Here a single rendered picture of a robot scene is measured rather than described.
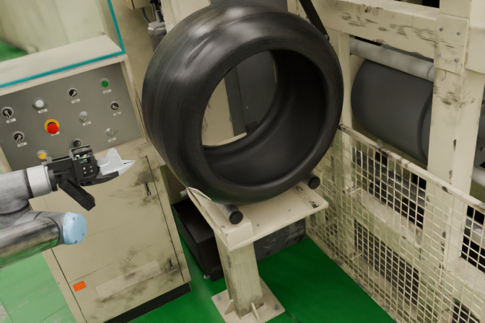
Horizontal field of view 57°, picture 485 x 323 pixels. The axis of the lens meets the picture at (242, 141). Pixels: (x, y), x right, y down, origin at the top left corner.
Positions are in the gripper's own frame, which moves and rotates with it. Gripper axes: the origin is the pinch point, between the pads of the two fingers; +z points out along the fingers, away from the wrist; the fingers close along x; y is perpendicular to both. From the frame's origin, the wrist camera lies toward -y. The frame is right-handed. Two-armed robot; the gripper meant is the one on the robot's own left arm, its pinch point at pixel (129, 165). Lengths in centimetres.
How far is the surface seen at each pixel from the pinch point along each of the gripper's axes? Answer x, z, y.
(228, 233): -10.3, 23.4, -25.0
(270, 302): 27, 59, -106
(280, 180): -11.9, 40.3, -10.8
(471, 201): -51, 71, -5
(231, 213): -9.5, 25.0, -18.8
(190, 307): 48, 25, -111
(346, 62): 21, 89, 9
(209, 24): -3.0, 24.8, 35.3
